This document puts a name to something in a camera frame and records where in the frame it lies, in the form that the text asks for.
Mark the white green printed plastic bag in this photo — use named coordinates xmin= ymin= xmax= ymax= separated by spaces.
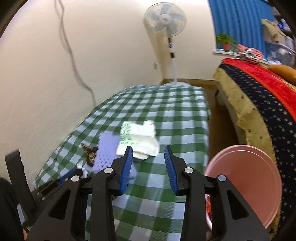
xmin=116 ymin=120 xmax=160 ymax=160

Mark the beige garment on box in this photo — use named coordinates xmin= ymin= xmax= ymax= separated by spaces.
xmin=261 ymin=19 xmax=286 ymax=44

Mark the yellow green bed skirt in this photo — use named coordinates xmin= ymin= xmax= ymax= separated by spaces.
xmin=213 ymin=68 xmax=278 ymax=239

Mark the green white checkered tablecloth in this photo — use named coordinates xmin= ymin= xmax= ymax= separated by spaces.
xmin=34 ymin=85 xmax=211 ymax=240

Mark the grey power cable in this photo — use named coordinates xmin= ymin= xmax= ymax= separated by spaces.
xmin=54 ymin=0 xmax=97 ymax=108

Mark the pink folded cloth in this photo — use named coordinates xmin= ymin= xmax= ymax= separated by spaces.
xmin=237 ymin=44 xmax=263 ymax=59

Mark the red blanket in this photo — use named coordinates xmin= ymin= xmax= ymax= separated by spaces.
xmin=222 ymin=58 xmax=295 ymax=121

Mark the navy star pattern bedsheet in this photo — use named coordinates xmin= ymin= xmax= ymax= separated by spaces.
xmin=219 ymin=63 xmax=295 ymax=238

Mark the orange brown pillow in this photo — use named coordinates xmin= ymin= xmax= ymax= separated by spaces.
xmin=267 ymin=65 xmax=296 ymax=86

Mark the zebra striped cloth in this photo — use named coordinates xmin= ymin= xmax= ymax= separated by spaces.
xmin=235 ymin=52 xmax=262 ymax=64

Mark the pink plastic bucket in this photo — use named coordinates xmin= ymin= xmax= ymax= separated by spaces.
xmin=204 ymin=145 xmax=282 ymax=228

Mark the white standing fan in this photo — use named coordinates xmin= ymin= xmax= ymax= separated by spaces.
xmin=144 ymin=2 xmax=190 ymax=86

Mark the red plastic wrapper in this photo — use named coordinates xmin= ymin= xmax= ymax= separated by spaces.
xmin=205 ymin=194 xmax=212 ymax=223

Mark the brown patterned candy wrapper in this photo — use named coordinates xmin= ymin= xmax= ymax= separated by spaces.
xmin=81 ymin=143 xmax=98 ymax=167

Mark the clear plastic storage box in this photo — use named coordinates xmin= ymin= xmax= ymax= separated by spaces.
xmin=265 ymin=41 xmax=295 ymax=67

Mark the potted green plant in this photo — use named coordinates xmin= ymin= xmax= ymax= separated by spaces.
xmin=216 ymin=33 xmax=236 ymax=52

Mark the blue curtain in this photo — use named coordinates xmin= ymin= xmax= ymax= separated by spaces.
xmin=209 ymin=0 xmax=275 ymax=55

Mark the lavender foam fruit net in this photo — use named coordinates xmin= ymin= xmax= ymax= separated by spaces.
xmin=91 ymin=131 xmax=125 ymax=174

